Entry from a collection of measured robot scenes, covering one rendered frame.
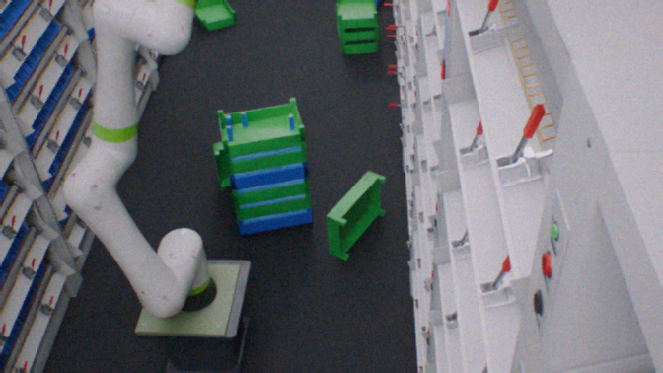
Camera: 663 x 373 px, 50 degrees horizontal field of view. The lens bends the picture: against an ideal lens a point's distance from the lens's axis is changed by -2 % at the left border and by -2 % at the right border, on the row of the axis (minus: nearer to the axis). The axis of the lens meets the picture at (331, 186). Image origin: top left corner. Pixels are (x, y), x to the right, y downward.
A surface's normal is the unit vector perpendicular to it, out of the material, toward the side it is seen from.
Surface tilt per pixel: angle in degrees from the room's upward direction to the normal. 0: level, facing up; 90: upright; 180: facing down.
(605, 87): 0
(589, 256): 90
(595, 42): 0
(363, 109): 0
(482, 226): 19
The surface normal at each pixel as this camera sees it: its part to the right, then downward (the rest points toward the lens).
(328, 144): -0.05, -0.75
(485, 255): -0.37, -0.70
